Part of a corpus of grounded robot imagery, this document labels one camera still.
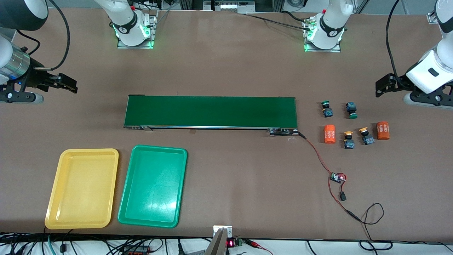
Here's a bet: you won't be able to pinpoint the yellow plastic tray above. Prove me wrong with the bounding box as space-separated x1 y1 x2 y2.
45 148 119 230

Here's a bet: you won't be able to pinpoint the green plastic tray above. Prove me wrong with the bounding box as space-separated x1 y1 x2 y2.
117 144 188 228

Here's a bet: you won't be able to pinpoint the green conveyor belt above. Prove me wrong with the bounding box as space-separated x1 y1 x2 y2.
123 95 299 137

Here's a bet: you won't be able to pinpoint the red black power strip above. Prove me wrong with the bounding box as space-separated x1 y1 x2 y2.
122 246 149 255

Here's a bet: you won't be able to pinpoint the red clip lead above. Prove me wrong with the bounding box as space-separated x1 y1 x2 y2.
244 239 273 255

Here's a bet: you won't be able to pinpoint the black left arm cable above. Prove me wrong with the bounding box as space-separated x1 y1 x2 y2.
385 0 404 89

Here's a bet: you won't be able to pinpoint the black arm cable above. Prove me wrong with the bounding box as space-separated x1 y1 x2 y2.
42 0 71 70
385 0 404 89

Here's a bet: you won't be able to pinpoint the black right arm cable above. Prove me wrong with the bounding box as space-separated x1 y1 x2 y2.
42 0 71 70

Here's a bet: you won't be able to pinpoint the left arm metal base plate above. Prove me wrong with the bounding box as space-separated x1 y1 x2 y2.
303 18 342 53

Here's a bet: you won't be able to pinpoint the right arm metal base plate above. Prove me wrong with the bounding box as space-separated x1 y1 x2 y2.
117 11 158 49

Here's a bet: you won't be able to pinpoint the thin black looped cable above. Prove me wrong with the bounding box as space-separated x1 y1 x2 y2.
349 203 393 250

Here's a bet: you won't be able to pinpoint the black cable on table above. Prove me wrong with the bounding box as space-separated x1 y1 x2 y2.
244 13 312 30

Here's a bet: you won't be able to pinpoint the aluminium frame with light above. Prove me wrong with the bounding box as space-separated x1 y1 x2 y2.
179 0 283 15

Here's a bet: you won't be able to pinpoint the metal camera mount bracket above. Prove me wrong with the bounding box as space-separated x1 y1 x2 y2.
203 225 233 255

